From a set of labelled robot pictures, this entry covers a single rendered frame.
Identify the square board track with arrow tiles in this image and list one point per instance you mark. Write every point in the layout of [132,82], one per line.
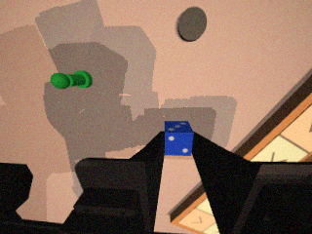
[281,118]

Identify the blue die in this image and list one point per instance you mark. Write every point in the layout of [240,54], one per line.
[178,138]

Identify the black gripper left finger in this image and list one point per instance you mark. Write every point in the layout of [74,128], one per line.
[141,172]

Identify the green pawn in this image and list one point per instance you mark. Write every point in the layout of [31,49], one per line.
[81,79]

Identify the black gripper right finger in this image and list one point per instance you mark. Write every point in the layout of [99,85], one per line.
[232,183]

